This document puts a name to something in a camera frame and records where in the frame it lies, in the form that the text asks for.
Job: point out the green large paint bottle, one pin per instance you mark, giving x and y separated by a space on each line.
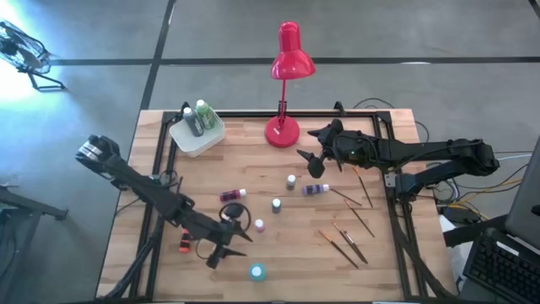
206 116

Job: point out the white plastic bin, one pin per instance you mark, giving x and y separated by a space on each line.
190 143

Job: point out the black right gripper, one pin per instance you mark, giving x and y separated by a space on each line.
350 148

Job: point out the dark grey large paint bottle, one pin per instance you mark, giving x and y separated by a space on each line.
194 124

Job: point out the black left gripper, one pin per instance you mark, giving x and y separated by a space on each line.
208 232

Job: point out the pink paint bottle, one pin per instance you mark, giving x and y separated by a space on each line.
259 225

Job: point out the thin paintbrush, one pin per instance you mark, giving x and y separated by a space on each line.
363 188
342 236
359 218
346 197
338 249

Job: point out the red desk lamp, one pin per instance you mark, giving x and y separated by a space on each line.
291 63

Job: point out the computer monitor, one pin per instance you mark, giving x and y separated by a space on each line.
525 198

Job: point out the light grey paint bottle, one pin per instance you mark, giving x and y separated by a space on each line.
291 181

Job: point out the black side stand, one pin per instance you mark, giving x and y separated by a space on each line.
29 207

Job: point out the magenta paint bottle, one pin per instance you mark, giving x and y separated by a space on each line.
231 196

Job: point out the purple paint bottle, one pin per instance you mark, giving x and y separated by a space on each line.
314 189

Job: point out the blue paint bottle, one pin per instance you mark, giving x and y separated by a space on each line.
276 206

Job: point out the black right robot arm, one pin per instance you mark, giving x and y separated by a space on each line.
439 152

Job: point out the black keyboard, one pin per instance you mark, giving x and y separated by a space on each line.
502 266

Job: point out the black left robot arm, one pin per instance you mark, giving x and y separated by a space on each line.
143 190

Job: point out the red-orange paint bottle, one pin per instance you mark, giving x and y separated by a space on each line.
184 245

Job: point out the teal large paint bottle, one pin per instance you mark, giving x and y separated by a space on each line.
257 272

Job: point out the black pen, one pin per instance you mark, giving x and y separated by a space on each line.
356 250

